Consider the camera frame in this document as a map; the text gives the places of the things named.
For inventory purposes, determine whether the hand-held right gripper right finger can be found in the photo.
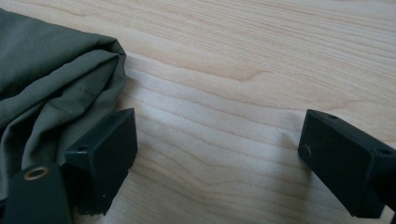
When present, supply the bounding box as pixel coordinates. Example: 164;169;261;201
297;108;396;219

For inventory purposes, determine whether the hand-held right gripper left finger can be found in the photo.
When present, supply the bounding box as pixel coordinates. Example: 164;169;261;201
64;107;138;217

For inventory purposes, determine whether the olive green cloth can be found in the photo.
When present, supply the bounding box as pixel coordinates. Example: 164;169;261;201
0;8;128;201

